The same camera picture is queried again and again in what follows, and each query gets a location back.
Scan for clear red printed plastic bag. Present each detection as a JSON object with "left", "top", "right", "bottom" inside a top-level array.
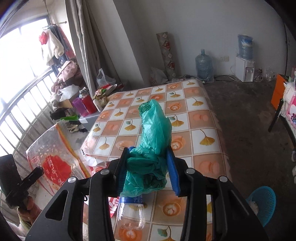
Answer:
[{"left": 26, "top": 120, "right": 92, "bottom": 200}]

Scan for person's left hand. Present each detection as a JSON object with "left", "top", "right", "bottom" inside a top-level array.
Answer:
[{"left": 18, "top": 196, "right": 42, "bottom": 224}]

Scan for white small bottle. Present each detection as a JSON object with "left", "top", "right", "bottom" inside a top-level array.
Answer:
[{"left": 93, "top": 99, "right": 103, "bottom": 112}]

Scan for purple plastic container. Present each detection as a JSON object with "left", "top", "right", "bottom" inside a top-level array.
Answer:
[{"left": 72, "top": 97, "right": 89, "bottom": 117}]

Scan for tall patterned roll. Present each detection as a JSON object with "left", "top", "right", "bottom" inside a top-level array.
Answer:
[{"left": 156, "top": 32, "right": 176, "bottom": 81}]

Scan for green plastic bag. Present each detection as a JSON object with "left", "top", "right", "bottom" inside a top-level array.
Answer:
[{"left": 120, "top": 99, "right": 172, "bottom": 197}]

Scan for blue plastic waste basket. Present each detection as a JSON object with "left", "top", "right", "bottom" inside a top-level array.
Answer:
[{"left": 246, "top": 186, "right": 276, "bottom": 227}]

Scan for red white snack bag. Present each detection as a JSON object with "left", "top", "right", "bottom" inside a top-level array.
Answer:
[{"left": 108, "top": 197, "right": 119, "bottom": 218}]

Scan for white water dispenser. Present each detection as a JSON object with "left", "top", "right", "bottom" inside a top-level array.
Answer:
[{"left": 235, "top": 57, "right": 255, "bottom": 82}]

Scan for water jug on dispenser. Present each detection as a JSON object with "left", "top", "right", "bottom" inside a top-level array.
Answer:
[{"left": 238, "top": 34, "right": 253, "bottom": 60}]

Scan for red thermos bottle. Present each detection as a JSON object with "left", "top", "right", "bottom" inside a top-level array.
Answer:
[{"left": 79, "top": 88, "right": 97, "bottom": 114}]

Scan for cardboard box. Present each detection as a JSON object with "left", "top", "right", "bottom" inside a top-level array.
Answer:
[{"left": 53, "top": 99, "right": 73, "bottom": 108}]

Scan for green paper bag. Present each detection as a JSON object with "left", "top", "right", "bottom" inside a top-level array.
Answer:
[{"left": 60, "top": 114, "right": 79, "bottom": 121}]

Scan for white plastic bag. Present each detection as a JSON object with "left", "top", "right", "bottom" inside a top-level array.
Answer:
[{"left": 96, "top": 68, "right": 116, "bottom": 88}]

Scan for large blue water jug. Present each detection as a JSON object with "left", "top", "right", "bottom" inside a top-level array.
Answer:
[{"left": 195, "top": 49, "right": 214, "bottom": 83}]

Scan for beige curtain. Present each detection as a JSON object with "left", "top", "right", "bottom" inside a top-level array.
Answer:
[{"left": 65, "top": 0, "right": 123, "bottom": 93}]

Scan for patterned tablecloth on table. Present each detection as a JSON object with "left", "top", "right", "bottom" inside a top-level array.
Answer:
[{"left": 81, "top": 78, "right": 230, "bottom": 240}]

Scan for pink floral blanket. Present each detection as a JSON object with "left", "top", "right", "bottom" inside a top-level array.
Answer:
[{"left": 283, "top": 82, "right": 296, "bottom": 129}]

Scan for white sneakers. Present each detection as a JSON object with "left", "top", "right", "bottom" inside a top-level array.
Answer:
[{"left": 290, "top": 150, "right": 296, "bottom": 179}]

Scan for clear Pepsi plastic bottle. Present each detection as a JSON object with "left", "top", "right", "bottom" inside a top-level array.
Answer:
[{"left": 116, "top": 195, "right": 145, "bottom": 230}]

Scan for grey side cabinet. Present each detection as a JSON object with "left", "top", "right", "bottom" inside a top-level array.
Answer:
[{"left": 79, "top": 111, "right": 100, "bottom": 131}]

